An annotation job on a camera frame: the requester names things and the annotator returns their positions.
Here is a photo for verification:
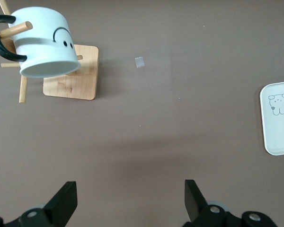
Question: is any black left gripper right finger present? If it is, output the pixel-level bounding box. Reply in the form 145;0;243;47
181;179;279;227

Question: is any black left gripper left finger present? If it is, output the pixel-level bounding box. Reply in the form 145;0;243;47
0;181;78;227

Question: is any white cup black handle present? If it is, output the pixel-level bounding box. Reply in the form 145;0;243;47
0;6;81;79

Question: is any wooden cup hanging rack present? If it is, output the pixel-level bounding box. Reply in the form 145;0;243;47
0;0;100;104

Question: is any cream rabbit print tray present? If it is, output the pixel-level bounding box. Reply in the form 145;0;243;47
259;80;284;157

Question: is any grey tape patch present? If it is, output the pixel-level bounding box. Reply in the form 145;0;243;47
134;56;146;70

